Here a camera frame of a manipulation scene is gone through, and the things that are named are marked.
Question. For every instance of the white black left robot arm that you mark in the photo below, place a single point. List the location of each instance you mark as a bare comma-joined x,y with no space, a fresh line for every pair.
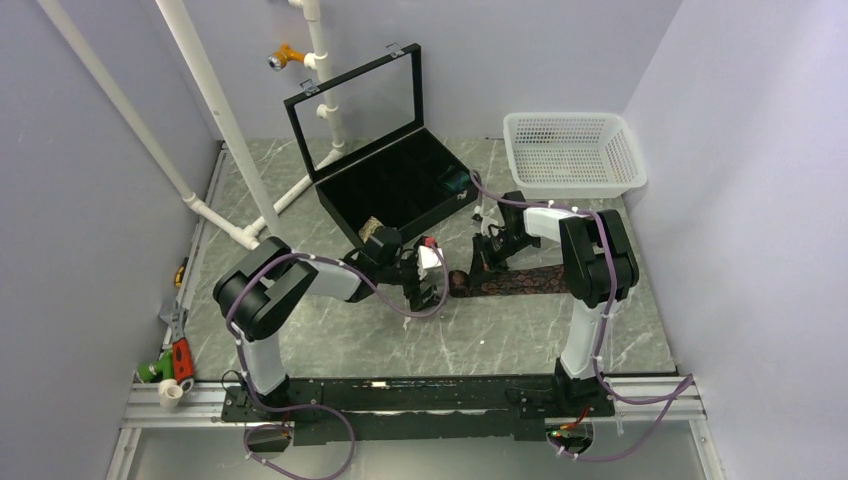
259,294

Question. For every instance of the black tie storage box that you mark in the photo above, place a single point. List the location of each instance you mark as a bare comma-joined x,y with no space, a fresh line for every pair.
365,146

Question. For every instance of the green white pipe fitting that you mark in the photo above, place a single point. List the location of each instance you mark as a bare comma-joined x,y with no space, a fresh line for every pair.
162,372

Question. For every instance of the orange webcam on pipe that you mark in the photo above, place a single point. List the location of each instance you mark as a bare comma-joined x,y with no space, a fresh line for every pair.
284,55

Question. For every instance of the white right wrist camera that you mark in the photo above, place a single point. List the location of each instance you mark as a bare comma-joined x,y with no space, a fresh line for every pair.
480,220

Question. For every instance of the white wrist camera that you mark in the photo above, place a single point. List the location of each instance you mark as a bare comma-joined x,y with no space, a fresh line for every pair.
429,255
480,220

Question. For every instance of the navy orange paisley tie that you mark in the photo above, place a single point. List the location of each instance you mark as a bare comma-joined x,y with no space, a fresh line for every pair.
534,281

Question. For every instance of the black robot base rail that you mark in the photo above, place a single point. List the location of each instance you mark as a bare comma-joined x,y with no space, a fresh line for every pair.
322,410

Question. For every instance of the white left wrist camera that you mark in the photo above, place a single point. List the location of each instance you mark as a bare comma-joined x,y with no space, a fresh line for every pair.
429,255

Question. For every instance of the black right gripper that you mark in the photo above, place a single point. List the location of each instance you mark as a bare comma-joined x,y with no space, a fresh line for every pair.
480,244

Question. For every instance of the white pvc pipe frame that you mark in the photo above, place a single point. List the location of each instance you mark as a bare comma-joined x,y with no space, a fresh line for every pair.
138,83

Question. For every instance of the aluminium table frame rail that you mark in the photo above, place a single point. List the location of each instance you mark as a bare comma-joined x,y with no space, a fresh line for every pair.
652,399

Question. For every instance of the rolled gold tie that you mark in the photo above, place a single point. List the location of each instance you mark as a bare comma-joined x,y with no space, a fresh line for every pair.
371,226

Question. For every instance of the rolled teal tie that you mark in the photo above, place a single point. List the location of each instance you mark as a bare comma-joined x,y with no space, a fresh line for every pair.
454,180

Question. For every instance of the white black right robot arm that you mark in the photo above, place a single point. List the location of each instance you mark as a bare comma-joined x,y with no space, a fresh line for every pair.
598,269

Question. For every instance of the white plastic mesh basket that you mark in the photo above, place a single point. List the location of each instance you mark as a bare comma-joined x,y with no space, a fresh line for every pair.
572,155

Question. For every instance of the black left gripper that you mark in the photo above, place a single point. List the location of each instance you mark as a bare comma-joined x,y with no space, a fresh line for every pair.
413,292

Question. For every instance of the red handled clamp tool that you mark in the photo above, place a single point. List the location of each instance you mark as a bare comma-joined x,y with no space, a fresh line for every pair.
181,352

